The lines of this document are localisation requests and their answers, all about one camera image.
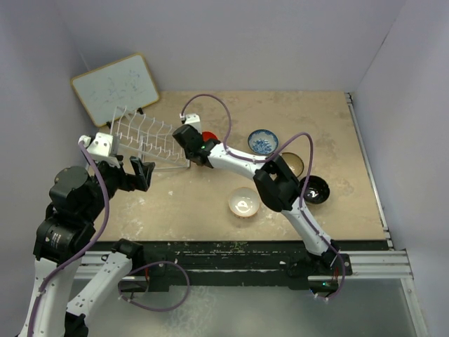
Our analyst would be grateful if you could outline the white wire dish rack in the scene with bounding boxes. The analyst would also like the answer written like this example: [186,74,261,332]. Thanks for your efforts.
[107,106,190,171]

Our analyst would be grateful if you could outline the orange plastic bowl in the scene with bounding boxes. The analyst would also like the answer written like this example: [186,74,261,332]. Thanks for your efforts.
[202,131,218,142]

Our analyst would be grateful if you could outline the white ceramic bowl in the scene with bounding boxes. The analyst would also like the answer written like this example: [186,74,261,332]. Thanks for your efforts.
[228,187,261,218]

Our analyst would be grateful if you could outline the blue patterned ceramic bowl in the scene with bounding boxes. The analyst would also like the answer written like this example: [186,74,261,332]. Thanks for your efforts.
[248,129,279,156]

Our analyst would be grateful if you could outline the beige brown ceramic bowl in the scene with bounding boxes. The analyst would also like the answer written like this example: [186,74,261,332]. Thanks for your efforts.
[281,152,304,177]

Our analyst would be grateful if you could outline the black glossy bowl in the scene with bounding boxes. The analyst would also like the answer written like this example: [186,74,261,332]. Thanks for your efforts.
[303,176,330,204]

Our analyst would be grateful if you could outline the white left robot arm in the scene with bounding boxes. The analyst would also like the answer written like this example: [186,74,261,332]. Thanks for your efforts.
[20,157,155,336]

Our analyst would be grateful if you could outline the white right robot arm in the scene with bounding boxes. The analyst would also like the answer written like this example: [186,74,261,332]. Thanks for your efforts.
[173,124,344,275]

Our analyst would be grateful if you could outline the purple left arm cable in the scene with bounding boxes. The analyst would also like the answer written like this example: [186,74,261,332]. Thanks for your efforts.
[25,140,110,336]

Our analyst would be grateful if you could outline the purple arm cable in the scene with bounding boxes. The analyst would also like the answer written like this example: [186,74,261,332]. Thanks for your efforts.
[180,93,348,303]
[25,140,110,336]

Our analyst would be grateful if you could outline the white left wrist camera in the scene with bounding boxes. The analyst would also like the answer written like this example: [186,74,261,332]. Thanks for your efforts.
[79,132,121,168]

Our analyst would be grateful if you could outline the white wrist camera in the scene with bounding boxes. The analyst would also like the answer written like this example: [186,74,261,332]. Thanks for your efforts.
[79,132,121,168]
[180,114,202,134]

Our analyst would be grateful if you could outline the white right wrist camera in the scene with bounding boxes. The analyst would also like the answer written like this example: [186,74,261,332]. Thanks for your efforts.
[180,114,202,134]

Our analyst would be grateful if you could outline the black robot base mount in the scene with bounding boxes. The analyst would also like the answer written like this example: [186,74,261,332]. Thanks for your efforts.
[83,237,351,294]

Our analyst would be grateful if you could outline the small whiteboard yellow frame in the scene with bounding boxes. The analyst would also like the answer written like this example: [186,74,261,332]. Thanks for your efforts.
[71,53,159,127]

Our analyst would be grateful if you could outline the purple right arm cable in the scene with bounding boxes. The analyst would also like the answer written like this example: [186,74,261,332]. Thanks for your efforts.
[180,93,348,303]

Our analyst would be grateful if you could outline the aluminium frame rail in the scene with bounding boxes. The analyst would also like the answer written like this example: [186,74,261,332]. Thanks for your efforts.
[69,91,429,337]

